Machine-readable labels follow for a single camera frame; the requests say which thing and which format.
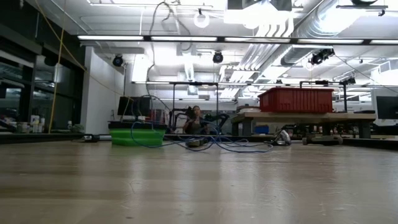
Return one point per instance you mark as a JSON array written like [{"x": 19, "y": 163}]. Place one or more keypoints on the grey flat stack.
[{"x": 247, "y": 109}]

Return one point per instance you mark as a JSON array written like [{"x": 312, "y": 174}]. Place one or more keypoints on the black desk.
[{"x": 155, "y": 126}]

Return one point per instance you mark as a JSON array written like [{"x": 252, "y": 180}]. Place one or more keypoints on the black background robot arm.
[
  {"x": 220, "y": 118},
  {"x": 178, "y": 113}
]

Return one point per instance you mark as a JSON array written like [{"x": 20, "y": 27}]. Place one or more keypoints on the green plastic bin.
[{"x": 146, "y": 138}]

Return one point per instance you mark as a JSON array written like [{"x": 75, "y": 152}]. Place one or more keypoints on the long ceiling light strip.
[{"x": 109, "y": 38}]

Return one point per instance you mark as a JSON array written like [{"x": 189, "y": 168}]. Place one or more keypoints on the black computer monitor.
[
  {"x": 388, "y": 107},
  {"x": 133, "y": 106}
]

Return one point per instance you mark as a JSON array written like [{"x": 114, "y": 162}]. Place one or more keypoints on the silver and black device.
[{"x": 283, "y": 137}]

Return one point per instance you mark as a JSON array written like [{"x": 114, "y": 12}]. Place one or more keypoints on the black station frame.
[
  {"x": 194, "y": 83},
  {"x": 345, "y": 96}
]

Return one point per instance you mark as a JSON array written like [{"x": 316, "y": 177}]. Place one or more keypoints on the round white ceiling lamp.
[{"x": 201, "y": 14}]

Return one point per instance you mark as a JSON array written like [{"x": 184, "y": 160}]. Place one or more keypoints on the wooden workbench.
[{"x": 311, "y": 117}]

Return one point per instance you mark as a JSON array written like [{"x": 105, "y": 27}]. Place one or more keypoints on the black ceiling track fixture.
[{"x": 362, "y": 6}]

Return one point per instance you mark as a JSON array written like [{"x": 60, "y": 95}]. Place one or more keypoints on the red plastic crate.
[{"x": 295, "y": 101}]

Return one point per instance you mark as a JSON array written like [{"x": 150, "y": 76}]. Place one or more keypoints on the person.
[{"x": 194, "y": 126}]

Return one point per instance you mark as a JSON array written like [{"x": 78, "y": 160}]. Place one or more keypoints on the black ceiling spot lamp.
[
  {"x": 217, "y": 58},
  {"x": 118, "y": 60},
  {"x": 320, "y": 56}
]

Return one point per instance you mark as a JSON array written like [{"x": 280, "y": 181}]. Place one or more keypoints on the silver ventilation duct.
[{"x": 311, "y": 28}]

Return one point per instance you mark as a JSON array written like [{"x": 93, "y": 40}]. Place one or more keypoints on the dark grey bar object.
[{"x": 323, "y": 140}]

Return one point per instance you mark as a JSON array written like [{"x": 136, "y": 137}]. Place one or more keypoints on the blue box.
[{"x": 261, "y": 129}]

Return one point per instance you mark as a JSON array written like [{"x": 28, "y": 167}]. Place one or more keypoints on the white bottle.
[
  {"x": 35, "y": 124},
  {"x": 42, "y": 126}
]

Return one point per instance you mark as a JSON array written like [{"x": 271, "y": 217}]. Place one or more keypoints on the small clear bottle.
[{"x": 70, "y": 126}]

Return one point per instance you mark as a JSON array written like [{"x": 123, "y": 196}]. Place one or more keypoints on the silver rod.
[{"x": 93, "y": 138}]

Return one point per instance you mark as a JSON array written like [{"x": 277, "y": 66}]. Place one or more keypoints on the grey oblong device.
[{"x": 196, "y": 143}]

